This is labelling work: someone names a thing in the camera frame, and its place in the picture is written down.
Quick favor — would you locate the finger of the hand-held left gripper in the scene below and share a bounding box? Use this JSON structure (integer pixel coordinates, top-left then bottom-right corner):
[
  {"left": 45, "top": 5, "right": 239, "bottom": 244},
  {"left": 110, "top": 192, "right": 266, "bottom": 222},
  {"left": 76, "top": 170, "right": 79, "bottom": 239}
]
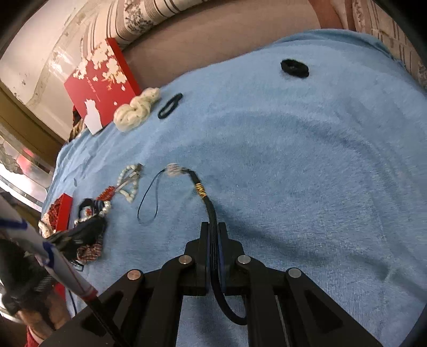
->
[{"left": 47, "top": 220, "right": 106, "bottom": 260}]

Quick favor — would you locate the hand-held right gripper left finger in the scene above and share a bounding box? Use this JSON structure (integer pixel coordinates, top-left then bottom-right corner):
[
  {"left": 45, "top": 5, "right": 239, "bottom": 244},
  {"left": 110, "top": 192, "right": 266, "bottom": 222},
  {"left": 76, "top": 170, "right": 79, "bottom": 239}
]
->
[{"left": 40, "top": 222, "right": 211, "bottom": 347}]

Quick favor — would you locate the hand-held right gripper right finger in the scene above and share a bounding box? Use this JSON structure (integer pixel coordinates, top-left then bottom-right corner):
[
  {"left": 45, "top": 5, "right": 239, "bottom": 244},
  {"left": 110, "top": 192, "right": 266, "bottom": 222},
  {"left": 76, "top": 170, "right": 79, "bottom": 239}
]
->
[{"left": 218, "top": 223, "right": 384, "bottom": 347}]

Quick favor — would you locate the pile of hair accessories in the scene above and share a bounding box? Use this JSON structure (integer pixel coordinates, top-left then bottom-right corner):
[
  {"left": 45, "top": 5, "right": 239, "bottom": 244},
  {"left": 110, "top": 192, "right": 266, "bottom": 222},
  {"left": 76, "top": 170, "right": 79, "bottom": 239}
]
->
[{"left": 74, "top": 198, "right": 108, "bottom": 265}]

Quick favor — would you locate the black cord charm with bead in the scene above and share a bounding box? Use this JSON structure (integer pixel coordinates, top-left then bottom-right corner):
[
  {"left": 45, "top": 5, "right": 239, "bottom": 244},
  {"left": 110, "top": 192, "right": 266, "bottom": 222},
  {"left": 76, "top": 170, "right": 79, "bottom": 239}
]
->
[{"left": 137, "top": 162, "right": 248, "bottom": 326}]

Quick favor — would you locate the small red jewelry box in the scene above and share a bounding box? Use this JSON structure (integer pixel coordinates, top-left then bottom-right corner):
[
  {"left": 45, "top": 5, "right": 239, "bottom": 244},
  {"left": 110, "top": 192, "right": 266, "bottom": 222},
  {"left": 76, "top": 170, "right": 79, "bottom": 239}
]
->
[{"left": 42, "top": 193, "right": 73, "bottom": 234}]

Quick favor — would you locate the person's left hand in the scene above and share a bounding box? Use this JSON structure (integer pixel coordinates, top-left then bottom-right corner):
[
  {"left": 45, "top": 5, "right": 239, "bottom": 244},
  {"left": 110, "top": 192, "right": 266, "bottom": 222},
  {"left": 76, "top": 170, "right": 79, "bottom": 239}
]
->
[{"left": 15, "top": 289, "right": 72, "bottom": 337}]

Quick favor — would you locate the metal hair clip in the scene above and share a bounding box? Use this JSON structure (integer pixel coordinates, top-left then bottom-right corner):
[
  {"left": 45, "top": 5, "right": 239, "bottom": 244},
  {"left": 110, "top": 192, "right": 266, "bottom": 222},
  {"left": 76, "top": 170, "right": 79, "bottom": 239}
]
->
[{"left": 115, "top": 163, "right": 145, "bottom": 194}]

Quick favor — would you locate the light blue fleece blanket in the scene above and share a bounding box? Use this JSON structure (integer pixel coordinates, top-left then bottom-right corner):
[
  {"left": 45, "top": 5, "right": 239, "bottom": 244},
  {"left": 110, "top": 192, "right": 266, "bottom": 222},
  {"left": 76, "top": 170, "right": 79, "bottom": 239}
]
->
[{"left": 42, "top": 29, "right": 427, "bottom": 347}]

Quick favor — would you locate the cream knitted scrunchie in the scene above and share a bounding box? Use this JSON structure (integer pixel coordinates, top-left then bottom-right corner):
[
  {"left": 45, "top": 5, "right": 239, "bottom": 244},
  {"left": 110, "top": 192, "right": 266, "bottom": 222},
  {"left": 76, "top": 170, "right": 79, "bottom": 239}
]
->
[{"left": 113, "top": 87, "right": 161, "bottom": 132}]

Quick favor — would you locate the red flower-print gift box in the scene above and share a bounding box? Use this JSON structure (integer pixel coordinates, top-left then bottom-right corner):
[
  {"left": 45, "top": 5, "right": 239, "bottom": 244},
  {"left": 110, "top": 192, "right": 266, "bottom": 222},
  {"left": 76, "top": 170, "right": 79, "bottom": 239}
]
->
[{"left": 63, "top": 38, "right": 142, "bottom": 135}]

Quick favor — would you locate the black fuzzy scrunchie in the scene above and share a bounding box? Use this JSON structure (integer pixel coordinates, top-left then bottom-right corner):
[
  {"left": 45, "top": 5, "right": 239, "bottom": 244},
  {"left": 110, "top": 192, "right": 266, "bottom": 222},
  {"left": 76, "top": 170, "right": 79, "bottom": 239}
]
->
[{"left": 280, "top": 59, "right": 310, "bottom": 79}]

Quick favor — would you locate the floral patterned pillow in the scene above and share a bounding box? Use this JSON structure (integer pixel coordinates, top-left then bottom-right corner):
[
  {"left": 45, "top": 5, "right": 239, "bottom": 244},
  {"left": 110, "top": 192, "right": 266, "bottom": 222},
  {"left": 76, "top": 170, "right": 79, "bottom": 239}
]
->
[{"left": 112, "top": 0, "right": 217, "bottom": 51}]

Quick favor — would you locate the striped checked pillow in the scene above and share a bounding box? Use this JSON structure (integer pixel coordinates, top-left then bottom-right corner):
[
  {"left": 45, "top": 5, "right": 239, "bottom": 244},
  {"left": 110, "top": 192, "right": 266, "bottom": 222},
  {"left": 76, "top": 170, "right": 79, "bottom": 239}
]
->
[{"left": 352, "top": 0, "right": 427, "bottom": 85}]

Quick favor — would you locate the pale green bead bracelet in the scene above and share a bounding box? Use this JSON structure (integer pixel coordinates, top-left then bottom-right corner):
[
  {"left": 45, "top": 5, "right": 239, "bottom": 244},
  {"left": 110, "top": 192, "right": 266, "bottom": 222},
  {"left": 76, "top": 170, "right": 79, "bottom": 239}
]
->
[{"left": 116, "top": 163, "right": 142, "bottom": 203}]

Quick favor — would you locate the thin black hair tie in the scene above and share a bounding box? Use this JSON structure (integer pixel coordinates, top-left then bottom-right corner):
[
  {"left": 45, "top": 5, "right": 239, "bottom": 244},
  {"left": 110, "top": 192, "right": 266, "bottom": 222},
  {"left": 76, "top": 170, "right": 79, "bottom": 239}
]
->
[{"left": 157, "top": 93, "right": 184, "bottom": 120}]

